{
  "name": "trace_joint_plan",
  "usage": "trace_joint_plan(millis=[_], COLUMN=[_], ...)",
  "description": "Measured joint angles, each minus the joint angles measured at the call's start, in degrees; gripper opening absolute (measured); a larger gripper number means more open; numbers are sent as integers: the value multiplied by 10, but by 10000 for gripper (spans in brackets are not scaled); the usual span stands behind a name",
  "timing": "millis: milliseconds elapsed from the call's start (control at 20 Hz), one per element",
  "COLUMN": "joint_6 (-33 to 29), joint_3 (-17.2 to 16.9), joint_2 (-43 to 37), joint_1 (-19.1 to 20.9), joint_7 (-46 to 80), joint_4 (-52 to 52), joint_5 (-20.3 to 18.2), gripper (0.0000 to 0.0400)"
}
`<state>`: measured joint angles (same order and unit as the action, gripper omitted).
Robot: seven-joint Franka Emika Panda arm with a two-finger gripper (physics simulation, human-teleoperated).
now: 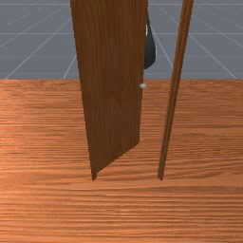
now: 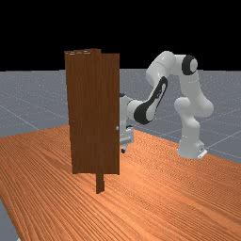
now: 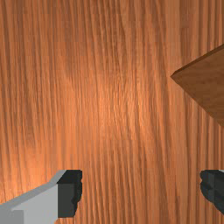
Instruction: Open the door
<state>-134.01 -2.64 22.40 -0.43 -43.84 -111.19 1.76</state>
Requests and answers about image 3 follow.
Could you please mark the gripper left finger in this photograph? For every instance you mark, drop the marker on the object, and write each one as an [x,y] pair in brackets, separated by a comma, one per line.
[43,201]

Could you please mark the brown door in frame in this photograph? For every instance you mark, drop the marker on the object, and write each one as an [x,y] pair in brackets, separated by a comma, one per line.
[205,81]

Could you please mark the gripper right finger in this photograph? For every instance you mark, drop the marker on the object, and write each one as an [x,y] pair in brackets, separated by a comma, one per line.
[214,186]

